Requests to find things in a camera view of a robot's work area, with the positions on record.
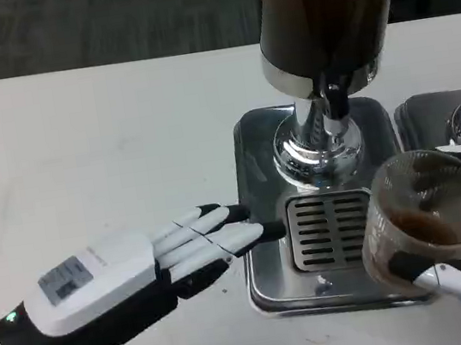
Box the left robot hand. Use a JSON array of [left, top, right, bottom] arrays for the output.
[[0, 192, 303, 345]]

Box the clear ribbed glass cup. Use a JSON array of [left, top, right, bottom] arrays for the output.
[[347, 143, 461, 295]]

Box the slotted steel tray grid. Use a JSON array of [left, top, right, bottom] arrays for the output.
[[282, 185, 383, 275]]

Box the steel drip tray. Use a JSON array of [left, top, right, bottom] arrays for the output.
[[391, 87, 461, 284], [221, 86, 438, 330]]

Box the black dispenser tap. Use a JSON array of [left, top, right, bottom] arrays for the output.
[[318, 71, 352, 123]]

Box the drink dispenser with brown drink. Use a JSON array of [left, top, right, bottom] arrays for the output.
[[250, 0, 434, 196]]

